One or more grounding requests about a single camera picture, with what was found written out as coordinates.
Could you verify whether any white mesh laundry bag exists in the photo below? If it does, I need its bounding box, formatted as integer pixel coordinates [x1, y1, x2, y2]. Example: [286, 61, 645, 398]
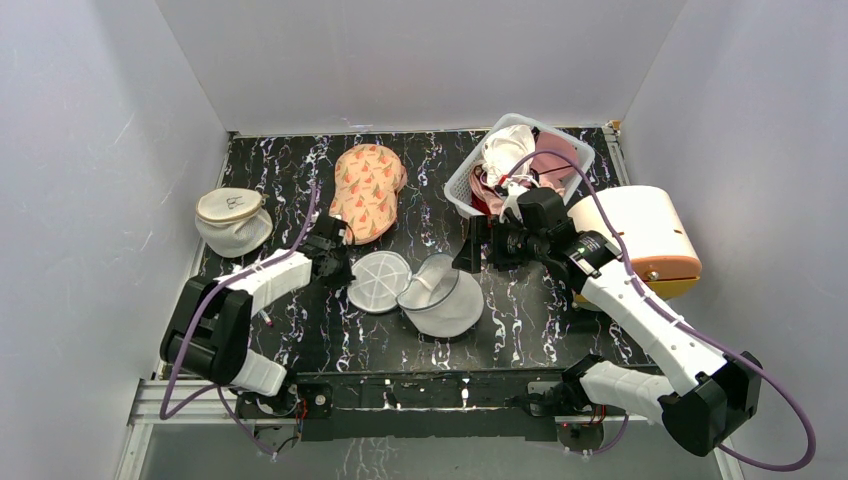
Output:
[347, 251, 485, 339]

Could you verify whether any pink bra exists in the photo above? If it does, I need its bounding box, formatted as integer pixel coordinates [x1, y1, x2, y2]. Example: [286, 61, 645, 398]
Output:
[528, 131, 579, 199]

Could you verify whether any white bra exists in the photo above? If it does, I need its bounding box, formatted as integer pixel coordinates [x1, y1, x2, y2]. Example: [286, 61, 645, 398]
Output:
[480, 125, 539, 198]

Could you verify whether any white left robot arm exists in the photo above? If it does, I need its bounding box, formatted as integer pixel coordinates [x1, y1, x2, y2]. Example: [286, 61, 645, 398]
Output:
[159, 214, 353, 416]

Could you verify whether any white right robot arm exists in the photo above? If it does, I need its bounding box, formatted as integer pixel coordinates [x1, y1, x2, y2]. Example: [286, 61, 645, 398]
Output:
[453, 188, 762, 456]

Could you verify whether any orange floral bra pad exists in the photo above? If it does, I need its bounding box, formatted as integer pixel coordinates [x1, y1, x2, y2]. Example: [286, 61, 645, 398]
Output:
[329, 144, 407, 245]

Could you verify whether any beige-rimmed mesh laundry bag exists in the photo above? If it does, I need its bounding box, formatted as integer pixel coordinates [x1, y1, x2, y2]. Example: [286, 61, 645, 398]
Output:
[195, 187, 273, 258]

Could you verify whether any pink satin garment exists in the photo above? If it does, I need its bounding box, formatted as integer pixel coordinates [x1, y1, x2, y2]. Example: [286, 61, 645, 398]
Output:
[469, 165, 527, 216]

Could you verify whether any red garment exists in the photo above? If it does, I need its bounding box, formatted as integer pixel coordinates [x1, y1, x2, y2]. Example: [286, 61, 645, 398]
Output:
[471, 187, 493, 216]

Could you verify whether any white plastic basket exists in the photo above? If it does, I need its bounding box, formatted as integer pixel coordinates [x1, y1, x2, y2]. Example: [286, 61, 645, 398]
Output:
[443, 113, 596, 220]

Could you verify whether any pink and white pen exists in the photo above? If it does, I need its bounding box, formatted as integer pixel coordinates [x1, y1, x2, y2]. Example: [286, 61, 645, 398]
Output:
[258, 310, 273, 328]

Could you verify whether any white and orange toy washer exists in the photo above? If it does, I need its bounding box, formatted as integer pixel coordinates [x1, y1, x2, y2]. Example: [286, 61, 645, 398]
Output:
[597, 185, 702, 300]

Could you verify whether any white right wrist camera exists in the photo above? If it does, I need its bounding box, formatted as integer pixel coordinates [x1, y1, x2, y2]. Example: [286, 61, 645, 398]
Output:
[499, 182, 529, 225]

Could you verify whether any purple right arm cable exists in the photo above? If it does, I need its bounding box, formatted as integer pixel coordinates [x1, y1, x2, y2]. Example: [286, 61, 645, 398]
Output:
[503, 149, 817, 473]

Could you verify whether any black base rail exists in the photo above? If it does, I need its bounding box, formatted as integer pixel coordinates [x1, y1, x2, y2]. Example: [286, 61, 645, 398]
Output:
[236, 368, 624, 442]

